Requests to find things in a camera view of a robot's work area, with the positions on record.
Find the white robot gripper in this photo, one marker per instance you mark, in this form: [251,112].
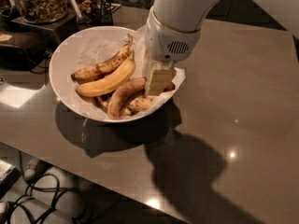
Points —
[166,42]

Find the white paper bowl liner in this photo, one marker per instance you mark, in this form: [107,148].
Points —
[116,79]

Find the black device on counter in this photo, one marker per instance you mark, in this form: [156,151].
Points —
[14,57]

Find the white shoe on floor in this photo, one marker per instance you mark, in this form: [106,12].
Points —
[34,169]

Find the glass jar of nuts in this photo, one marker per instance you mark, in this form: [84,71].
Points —
[42,11]

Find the spotted brown top banana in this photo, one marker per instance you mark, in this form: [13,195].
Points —
[99,70]

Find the white ceramic bowl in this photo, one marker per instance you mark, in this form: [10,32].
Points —
[62,78]

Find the brown spotted front banana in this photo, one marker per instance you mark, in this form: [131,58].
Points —
[126,93]

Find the dark wooden tray stand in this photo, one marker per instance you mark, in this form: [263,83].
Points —
[54,33]

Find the yellow banana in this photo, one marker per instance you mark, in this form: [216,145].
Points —
[110,82]

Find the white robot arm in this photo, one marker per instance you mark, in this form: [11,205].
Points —
[173,28]

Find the black wire holder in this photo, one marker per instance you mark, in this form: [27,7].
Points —
[105,8]

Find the small brown bottom banana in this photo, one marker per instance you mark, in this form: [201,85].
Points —
[140,103]

